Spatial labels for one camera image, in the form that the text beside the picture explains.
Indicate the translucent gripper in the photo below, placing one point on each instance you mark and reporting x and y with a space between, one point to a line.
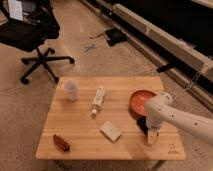
152 133

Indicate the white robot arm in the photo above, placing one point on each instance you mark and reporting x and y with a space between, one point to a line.
159 109

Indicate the white sponge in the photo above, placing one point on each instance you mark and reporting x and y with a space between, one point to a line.
111 131

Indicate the orange bowl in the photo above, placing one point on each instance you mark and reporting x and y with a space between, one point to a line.
137 100

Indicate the wooden table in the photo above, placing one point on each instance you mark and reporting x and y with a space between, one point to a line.
75 124

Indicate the white tube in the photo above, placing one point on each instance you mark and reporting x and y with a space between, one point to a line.
98 100

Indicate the red-brown chili pepper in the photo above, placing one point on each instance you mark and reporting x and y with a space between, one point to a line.
61 144

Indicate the white cup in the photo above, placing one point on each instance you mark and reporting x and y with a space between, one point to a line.
70 87

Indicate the black bag on floor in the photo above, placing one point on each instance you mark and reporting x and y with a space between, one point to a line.
115 36

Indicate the black office chair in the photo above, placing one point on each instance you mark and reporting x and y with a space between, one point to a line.
30 36

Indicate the white paper on chair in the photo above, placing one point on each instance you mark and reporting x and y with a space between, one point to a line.
15 9

